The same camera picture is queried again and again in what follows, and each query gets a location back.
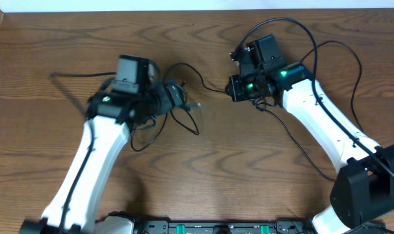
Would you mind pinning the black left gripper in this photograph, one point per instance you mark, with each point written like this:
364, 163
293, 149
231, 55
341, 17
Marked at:
172, 95

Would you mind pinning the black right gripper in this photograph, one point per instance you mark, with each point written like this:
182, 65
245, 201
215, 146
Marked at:
233, 88

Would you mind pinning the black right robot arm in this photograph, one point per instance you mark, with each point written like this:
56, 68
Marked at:
364, 187

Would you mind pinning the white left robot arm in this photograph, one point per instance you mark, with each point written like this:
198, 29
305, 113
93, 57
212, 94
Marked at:
130, 97

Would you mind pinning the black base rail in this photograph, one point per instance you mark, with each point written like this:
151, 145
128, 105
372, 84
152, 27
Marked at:
216, 227

